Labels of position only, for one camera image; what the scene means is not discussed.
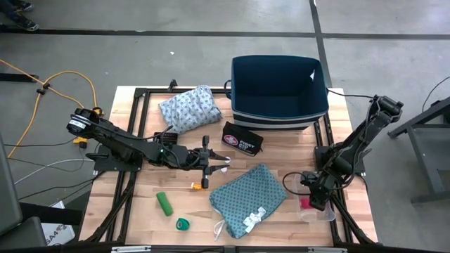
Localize white printed box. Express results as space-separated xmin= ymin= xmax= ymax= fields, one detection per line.
xmin=41 ymin=200 xmax=77 ymax=247

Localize black floor bar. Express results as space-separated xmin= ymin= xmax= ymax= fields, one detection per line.
xmin=0 ymin=72 xmax=39 ymax=84

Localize grey office chair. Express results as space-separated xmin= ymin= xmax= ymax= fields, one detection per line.
xmin=0 ymin=133 xmax=84 ymax=253

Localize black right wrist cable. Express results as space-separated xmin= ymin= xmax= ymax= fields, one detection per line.
xmin=282 ymin=171 xmax=312 ymax=196

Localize pale grey patterned gown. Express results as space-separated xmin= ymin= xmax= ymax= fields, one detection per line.
xmin=157 ymin=84 xmax=224 ymax=136

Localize black first aid case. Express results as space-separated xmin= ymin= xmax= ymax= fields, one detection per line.
xmin=224 ymin=54 xmax=330 ymax=132

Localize teal patterned folded gown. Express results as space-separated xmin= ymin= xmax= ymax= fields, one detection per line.
xmin=209 ymin=162 xmax=288 ymax=242

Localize silver frame bracket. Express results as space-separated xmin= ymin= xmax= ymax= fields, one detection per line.
xmin=110 ymin=245 xmax=152 ymax=253
xmin=308 ymin=247 xmax=348 ymax=253

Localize black first aid kit pouch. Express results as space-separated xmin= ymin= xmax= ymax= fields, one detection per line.
xmin=221 ymin=121 xmax=264 ymax=157

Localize dark green bandage roll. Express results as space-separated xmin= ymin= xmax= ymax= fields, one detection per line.
xmin=175 ymin=217 xmax=191 ymax=232

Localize light green bandage roll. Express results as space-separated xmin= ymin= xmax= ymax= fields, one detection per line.
xmin=155 ymin=191 xmax=174 ymax=217

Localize black aluminium table frame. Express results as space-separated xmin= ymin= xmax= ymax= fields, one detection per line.
xmin=79 ymin=79 xmax=379 ymax=247

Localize person's shoe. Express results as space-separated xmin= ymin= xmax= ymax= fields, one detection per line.
xmin=13 ymin=15 xmax=40 ymax=32
xmin=13 ymin=0 xmax=35 ymax=12

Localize grey metal stand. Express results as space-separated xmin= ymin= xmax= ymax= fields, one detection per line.
xmin=386 ymin=96 xmax=450 ymax=205

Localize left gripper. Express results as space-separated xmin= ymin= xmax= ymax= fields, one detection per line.
xmin=188 ymin=135 xmax=229 ymax=190

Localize black plastic slotted basket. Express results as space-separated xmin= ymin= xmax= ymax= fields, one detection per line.
xmin=153 ymin=131 xmax=179 ymax=145

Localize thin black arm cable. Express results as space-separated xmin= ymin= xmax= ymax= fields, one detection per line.
xmin=326 ymin=89 xmax=375 ymax=99

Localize white floor cable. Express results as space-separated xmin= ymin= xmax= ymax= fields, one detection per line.
xmin=13 ymin=158 xmax=96 ymax=186

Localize clear plastic container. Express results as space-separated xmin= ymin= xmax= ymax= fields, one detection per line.
xmin=292 ymin=171 xmax=337 ymax=223

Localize yellow extension cord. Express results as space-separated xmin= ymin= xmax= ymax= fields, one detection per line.
xmin=0 ymin=58 xmax=105 ymax=159

